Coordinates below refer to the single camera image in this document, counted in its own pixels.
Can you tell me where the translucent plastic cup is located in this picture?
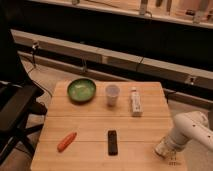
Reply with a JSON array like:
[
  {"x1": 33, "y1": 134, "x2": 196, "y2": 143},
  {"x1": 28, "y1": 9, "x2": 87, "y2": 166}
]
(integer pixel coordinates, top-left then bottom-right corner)
[{"x1": 105, "y1": 84, "x2": 120, "y2": 106}]

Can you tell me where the black remote control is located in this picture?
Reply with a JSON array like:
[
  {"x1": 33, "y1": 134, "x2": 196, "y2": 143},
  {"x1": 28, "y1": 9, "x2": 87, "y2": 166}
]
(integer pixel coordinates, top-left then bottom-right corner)
[{"x1": 108, "y1": 130, "x2": 118, "y2": 156}]

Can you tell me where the white tube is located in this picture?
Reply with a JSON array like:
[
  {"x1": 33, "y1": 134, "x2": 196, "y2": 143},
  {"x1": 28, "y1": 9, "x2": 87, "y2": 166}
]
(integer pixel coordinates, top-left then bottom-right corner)
[{"x1": 131, "y1": 87, "x2": 142, "y2": 117}]

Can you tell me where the black chair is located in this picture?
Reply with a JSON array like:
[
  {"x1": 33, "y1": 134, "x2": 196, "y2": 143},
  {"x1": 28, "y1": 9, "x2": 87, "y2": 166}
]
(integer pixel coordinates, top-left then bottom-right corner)
[{"x1": 0, "y1": 84, "x2": 47, "y2": 165}]

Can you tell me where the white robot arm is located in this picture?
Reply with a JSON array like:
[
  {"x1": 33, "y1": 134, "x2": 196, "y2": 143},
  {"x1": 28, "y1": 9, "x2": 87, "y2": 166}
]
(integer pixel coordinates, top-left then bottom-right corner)
[{"x1": 155, "y1": 111, "x2": 213, "y2": 158}]

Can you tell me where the green ceramic bowl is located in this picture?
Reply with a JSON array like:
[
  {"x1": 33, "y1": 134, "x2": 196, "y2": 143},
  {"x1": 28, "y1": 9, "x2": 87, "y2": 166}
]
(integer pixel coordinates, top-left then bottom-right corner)
[{"x1": 67, "y1": 78, "x2": 96, "y2": 103}]

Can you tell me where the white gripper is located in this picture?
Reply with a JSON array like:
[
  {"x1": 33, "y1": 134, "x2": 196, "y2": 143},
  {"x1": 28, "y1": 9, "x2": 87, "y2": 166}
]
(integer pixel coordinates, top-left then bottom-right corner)
[{"x1": 155, "y1": 139, "x2": 176, "y2": 157}]

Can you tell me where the wooden table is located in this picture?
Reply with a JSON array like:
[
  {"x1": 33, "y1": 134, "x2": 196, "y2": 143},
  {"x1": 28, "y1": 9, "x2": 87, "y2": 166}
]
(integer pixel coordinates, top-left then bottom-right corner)
[{"x1": 31, "y1": 81, "x2": 187, "y2": 171}]

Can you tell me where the orange carrot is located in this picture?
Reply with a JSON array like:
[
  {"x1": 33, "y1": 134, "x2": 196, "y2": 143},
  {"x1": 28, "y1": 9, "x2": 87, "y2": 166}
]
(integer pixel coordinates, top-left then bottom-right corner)
[{"x1": 57, "y1": 132, "x2": 77, "y2": 152}]

